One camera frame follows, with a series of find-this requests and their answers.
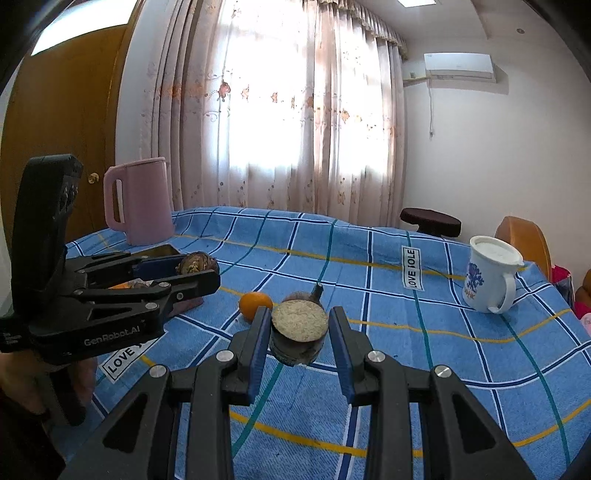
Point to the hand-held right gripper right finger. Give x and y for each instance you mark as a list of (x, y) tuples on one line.
[(339, 341)]

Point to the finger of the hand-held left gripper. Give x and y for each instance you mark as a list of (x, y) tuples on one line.
[(159, 266), (194, 284)]

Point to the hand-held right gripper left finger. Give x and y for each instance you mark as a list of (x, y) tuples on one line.
[(259, 337)]

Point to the rectangular metal tin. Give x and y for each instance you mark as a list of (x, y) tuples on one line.
[(161, 250)]

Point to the dark brown wrinkled fruit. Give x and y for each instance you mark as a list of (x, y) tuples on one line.
[(198, 264)]

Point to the person's left hand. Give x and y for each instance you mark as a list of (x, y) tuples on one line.
[(18, 383)]

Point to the small orange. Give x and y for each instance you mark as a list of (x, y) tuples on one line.
[(251, 304)]

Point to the dark purple round fruit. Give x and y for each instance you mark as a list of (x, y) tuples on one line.
[(316, 295)]

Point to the pink electric kettle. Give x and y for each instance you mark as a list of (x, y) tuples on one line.
[(147, 203)]

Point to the blue checked tablecloth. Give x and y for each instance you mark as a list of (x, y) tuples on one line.
[(415, 346)]

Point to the brass door knob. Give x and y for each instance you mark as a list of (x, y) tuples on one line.
[(94, 177)]

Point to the dark round stool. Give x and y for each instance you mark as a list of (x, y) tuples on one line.
[(429, 217)]

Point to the white mug with blue print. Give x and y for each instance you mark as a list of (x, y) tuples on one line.
[(485, 288)]

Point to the wooden door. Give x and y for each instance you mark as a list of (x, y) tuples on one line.
[(55, 115)]

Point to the pink floral curtain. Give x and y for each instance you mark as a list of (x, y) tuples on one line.
[(277, 115)]

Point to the red cloth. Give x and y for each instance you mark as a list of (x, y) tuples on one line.
[(562, 279)]

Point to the pink floral cloth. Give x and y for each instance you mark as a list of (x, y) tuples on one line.
[(587, 323)]

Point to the brown leather sofa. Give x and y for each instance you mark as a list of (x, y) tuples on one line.
[(586, 286)]

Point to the air conditioner pipe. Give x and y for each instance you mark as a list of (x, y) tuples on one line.
[(415, 81)]

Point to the white air conditioner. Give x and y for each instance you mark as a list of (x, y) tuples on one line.
[(457, 64)]

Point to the square ceiling light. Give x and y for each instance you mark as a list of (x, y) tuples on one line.
[(415, 2)]

